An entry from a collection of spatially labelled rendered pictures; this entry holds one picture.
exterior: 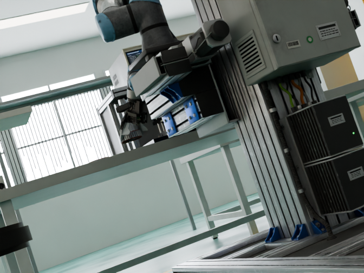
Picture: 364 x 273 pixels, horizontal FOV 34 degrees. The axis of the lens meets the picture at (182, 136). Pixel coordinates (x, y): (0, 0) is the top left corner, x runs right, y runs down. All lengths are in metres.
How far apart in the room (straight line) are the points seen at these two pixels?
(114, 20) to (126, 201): 7.38
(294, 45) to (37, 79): 8.00
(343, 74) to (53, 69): 4.73
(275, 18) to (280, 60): 0.14
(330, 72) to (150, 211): 4.04
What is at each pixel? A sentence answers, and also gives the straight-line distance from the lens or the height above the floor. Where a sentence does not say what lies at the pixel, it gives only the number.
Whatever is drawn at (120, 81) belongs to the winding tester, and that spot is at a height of 1.20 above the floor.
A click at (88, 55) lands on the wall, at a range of 9.93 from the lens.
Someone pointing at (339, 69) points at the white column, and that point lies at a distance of 7.11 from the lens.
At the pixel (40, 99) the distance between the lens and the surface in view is 6.68.
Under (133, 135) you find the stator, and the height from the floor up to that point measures 0.81.
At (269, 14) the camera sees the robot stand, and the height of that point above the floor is 0.93.
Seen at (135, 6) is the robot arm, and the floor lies 1.22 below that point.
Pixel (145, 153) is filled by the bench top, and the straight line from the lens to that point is 2.74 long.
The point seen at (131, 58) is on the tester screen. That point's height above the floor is 1.26.
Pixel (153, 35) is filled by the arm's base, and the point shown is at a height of 1.09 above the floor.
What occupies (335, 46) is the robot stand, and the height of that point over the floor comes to 0.78.
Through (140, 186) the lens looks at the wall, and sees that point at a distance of 9.64.
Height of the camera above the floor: 0.52
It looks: 5 degrees up
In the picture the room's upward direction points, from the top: 19 degrees counter-clockwise
